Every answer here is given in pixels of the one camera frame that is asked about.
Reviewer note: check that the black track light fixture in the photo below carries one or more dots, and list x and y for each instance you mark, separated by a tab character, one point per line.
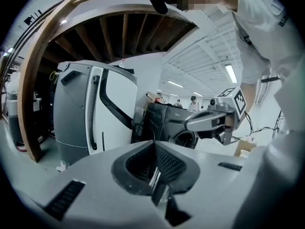
32	18

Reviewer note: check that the white and grey appliance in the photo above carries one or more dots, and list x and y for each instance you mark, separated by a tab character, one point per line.
71	108

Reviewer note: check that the cardboard box with white cups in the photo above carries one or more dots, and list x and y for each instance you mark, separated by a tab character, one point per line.
244	147

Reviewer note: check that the long ceiling light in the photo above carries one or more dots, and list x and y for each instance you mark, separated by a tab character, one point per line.
175	84
197	94
231	73

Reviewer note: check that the person's white shirt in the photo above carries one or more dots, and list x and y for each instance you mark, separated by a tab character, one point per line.
262	32

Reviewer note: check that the clear plastic bottle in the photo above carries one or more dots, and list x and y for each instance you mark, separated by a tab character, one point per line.
122	63

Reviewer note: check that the brown wooden frame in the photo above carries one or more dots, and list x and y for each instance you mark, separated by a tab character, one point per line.
31	87

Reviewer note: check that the open cardboard box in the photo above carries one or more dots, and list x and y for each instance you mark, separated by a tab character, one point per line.
151	97

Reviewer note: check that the person's right forearm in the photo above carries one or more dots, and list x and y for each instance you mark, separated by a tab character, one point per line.
249	96

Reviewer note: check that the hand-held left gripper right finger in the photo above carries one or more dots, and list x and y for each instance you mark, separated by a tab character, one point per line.
214	187

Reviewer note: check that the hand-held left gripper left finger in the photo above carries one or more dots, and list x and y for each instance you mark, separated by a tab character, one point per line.
100	180

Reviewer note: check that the dark grey washing machine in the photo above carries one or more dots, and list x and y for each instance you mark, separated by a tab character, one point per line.
164	120

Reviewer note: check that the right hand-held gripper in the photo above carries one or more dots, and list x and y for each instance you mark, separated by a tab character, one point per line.
230	108

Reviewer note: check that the black cloth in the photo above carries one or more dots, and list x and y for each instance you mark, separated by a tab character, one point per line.
125	69

